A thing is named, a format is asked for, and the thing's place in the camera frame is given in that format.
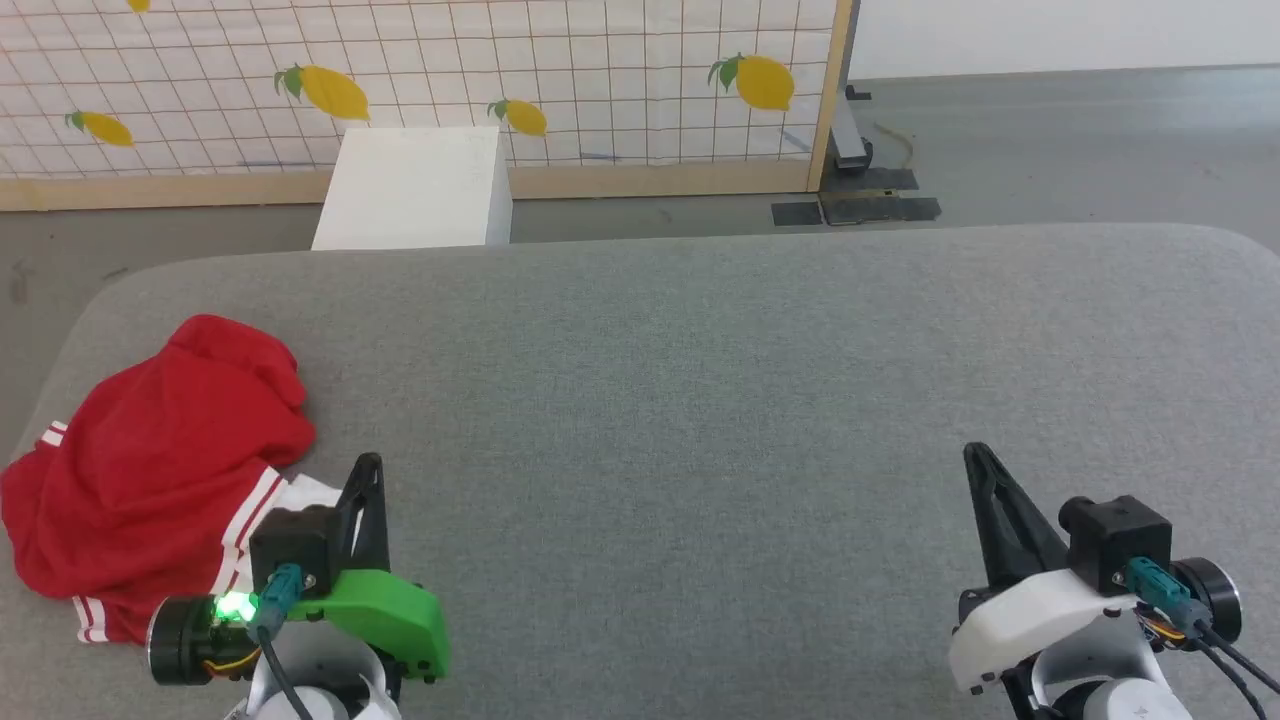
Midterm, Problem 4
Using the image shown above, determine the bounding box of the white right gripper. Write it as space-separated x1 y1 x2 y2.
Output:
947 445 1244 697

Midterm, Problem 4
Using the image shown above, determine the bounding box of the white box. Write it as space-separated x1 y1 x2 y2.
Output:
312 126 514 251

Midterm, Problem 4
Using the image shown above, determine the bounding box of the red garment with white stripes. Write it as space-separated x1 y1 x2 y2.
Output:
0 314 346 646

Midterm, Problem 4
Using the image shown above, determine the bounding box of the grey metal partition support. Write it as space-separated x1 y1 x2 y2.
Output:
829 84 877 172

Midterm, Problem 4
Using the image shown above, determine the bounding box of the black floor tape strip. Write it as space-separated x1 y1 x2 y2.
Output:
820 167 919 194

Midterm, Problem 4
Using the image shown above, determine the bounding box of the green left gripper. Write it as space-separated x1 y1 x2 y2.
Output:
148 454 452 687

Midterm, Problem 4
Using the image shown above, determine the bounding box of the large black floor tape patch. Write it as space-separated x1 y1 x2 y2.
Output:
819 195 942 225

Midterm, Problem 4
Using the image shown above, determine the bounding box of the grey fabric sofa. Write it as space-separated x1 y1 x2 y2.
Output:
0 222 1280 720

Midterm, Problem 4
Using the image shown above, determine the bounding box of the black cable with teal plug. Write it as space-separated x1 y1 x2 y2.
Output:
246 563 319 720
1124 558 1280 693

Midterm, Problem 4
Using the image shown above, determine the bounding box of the lemon tile print partition panel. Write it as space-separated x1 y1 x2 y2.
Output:
0 0 858 212

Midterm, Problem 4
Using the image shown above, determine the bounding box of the thin black cable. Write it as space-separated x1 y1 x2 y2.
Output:
1185 632 1269 720

